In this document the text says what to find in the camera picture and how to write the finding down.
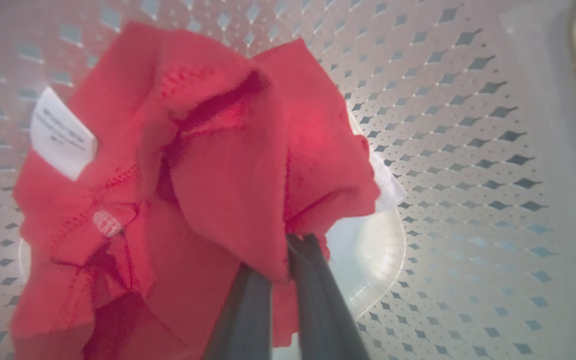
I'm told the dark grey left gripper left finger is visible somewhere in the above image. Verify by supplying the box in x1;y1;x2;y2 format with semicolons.
202;262;273;360

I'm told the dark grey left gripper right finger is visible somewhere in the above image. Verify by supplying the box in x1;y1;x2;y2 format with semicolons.
286;232;372;360

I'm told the red cloth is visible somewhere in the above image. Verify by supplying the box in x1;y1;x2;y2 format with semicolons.
9;21;382;360

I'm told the white perforated laundry basket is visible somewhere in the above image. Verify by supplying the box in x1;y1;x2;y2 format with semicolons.
0;0;576;360

